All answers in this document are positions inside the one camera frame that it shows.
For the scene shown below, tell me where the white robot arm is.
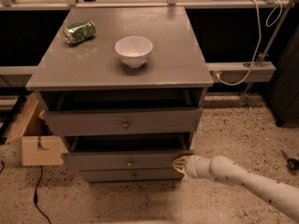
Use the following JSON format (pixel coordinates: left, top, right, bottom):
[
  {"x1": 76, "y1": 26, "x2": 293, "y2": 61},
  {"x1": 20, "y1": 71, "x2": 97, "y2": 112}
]
[{"x1": 172, "y1": 155, "x2": 299, "y2": 222}]

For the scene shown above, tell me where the white bowl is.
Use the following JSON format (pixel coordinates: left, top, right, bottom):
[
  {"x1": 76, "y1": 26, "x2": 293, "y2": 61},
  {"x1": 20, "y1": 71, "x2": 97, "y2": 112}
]
[{"x1": 115, "y1": 36, "x2": 153, "y2": 68}]

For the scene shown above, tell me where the grey metal diagonal pole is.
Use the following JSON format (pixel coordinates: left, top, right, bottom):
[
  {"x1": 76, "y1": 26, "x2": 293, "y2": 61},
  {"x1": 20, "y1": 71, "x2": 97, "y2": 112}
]
[{"x1": 239, "y1": 0, "x2": 295, "y2": 108}]

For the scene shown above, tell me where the white hanging cable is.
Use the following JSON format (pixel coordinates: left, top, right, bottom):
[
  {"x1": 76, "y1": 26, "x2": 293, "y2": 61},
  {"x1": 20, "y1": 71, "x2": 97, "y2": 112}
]
[{"x1": 213, "y1": 0, "x2": 284, "y2": 87}]

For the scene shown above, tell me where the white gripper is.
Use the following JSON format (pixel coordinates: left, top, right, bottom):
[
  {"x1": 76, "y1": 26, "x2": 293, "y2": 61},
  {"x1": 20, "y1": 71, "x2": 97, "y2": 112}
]
[{"x1": 172, "y1": 155, "x2": 206, "y2": 179}]

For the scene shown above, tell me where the black floor cable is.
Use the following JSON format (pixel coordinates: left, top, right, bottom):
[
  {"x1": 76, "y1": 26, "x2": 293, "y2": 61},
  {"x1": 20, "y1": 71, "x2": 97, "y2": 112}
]
[{"x1": 33, "y1": 165, "x2": 52, "y2": 224}]

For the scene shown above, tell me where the grey bottom drawer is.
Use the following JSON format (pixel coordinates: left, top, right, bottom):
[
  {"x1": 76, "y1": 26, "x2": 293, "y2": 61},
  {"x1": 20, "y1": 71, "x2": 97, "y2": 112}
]
[{"x1": 79, "y1": 168, "x2": 183, "y2": 182}]

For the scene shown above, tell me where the grey drawer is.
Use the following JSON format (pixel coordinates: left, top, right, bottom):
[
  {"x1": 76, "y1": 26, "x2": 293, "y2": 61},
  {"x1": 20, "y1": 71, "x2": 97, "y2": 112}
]
[
  {"x1": 62, "y1": 133, "x2": 196, "y2": 173},
  {"x1": 44, "y1": 107, "x2": 203, "y2": 136},
  {"x1": 79, "y1": 168, "x2": 183, "y2": 182}
]

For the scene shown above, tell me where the dark cabinet at right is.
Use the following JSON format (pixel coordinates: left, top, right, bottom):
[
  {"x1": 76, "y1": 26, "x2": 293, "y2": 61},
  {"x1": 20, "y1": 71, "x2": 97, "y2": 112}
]
[{"x1": 265, "y1": 26, "x2": 299, "y2": 127}]

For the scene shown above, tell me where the grey top drawer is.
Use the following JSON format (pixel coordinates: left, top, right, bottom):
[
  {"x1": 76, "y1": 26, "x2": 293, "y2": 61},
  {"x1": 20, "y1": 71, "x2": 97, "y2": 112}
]
[{"x1": 44, "y1": 107, "x2": 203, "y2": 136}]

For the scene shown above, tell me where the green crushed soda can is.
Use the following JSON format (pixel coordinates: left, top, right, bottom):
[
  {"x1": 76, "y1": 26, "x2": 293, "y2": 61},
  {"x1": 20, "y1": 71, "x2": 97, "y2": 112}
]
[{"x1": 63, "y1": 21, "x2": 96, "y2": 45}]

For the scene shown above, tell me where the grey wooden drawer cabinet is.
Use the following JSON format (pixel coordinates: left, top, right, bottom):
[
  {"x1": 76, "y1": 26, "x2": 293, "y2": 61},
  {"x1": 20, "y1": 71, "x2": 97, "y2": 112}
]
[{"x1": 25, "y1": 6, "x2": 215, "y2": 151}]

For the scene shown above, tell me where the black tool on floor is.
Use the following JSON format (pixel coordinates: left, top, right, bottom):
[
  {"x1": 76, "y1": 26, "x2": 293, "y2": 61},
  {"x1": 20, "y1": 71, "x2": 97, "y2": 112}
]
[{"x1": 281, "y1": 151, "x2": 299, "y2": 171}]

